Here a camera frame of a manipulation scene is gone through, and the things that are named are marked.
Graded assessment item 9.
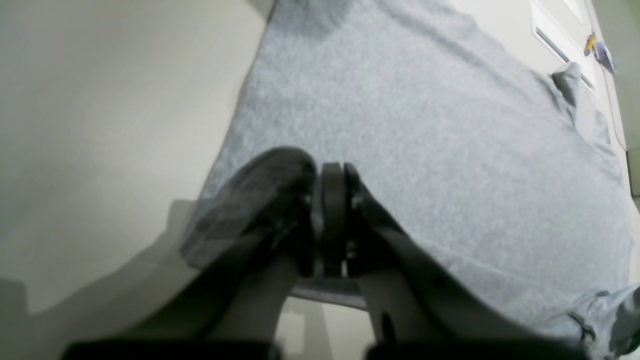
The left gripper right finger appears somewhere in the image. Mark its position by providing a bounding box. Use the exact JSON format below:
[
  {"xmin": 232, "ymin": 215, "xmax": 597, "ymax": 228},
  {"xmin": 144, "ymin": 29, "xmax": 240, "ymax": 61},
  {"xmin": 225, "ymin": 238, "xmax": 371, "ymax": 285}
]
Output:
[{"xmin": 320, "ymin": 162, "xmax": 579, "ymax": 351}]

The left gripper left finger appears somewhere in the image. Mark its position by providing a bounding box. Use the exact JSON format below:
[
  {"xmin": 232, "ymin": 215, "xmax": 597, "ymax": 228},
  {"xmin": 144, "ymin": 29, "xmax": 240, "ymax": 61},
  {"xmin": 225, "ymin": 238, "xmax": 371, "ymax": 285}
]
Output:
[{"xmin": 68, "ymin": 148, "xmax": 317, "ymax": 351}]

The grey T-shirt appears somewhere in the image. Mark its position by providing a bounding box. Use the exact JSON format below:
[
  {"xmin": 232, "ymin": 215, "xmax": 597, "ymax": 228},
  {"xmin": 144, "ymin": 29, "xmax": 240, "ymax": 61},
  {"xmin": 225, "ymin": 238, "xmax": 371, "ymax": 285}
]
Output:
[{"xmin": 180, "ymin": 0, "xmax": 639, "ymax": 360}]

